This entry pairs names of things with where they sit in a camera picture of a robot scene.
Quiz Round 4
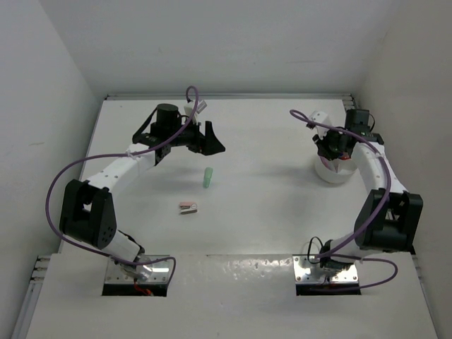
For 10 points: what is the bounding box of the green highlighter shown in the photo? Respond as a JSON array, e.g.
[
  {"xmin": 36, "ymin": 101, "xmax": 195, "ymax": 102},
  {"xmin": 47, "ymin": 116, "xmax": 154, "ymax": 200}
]
[{"xmin": 203, "ymin": 167, "xmax": 213, "ymax": 189}]

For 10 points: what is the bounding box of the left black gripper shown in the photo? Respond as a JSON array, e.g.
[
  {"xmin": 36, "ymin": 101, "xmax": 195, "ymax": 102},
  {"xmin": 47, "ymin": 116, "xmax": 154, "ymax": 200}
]
[{"xmin": 166, "ymin": 115, "xmax": 224, "ymax": 155}]

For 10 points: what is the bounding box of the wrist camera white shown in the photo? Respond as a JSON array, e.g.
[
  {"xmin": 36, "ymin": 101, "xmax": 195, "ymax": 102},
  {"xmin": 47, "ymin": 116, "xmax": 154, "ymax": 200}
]
[
  {"xmin": 308, "ymin": 111, "xmax": 331, "ymax": 140},
  {"xmin": 184, "ymin": 100, "xmax": 207, "ymax": 124}
]

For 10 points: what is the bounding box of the metal base plate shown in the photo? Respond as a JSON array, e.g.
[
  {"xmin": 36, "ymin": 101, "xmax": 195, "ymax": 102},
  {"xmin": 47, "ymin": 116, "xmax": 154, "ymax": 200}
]
[
  {"xmin": 105, "ymin": 254, "xmax": 173, "ymax": 285},
  {"xmin": 292, "ymin": 254, "xmax": 359, "ymax": 285}
]

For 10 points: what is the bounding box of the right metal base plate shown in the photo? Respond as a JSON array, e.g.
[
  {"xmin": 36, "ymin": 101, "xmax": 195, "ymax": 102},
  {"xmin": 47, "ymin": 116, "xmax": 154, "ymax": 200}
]
[{"xmin": 292, "ymin": 254, "xmax": 359, "ymax": 285}]

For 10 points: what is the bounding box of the white round divided organizer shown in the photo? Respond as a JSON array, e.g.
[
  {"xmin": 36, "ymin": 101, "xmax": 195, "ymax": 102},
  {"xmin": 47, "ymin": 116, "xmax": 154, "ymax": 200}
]
[{"xmin": 314, "ymin": 156, "xmax": 357, "ymax": 184}]

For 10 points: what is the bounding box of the pink mini stapler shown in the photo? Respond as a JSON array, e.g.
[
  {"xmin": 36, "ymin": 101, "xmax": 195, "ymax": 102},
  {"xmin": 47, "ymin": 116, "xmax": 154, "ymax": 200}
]
[{"xmin": 179, "ymin": 201, "xmax": 198, "ymax": 215}]

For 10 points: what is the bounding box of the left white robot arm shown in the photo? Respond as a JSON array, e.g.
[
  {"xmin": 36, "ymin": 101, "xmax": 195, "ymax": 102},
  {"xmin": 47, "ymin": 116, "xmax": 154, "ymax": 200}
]
[{"xmin": 59, "ymin": 102, "xmax": 225, "ymax": 265}]

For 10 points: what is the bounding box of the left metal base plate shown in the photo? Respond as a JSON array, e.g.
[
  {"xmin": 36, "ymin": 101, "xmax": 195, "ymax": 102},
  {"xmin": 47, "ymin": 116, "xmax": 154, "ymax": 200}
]
[{"xmin": 105, "ymin": 254, "xmax": 173, "ymax": 285}]

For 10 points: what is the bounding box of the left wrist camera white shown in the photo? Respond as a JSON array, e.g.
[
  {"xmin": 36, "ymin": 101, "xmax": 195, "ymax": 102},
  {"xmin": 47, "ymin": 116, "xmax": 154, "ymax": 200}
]
[{"xmin": 184, "ymin": 100, "xmax": 207, "ymax": 124}]

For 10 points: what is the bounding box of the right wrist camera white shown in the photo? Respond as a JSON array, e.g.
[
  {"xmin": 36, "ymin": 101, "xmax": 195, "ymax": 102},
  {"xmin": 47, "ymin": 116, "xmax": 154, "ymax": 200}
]
[{"xmin": 308, "ymin": 111, "xmax": 331, "ymax": 140}]

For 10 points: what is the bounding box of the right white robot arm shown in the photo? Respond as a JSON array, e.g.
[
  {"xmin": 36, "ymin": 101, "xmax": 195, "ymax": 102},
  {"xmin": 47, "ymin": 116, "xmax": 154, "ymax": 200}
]
[{"xmin": 309, "ymin": 109, "xmax": 423, "ymax": 270}]

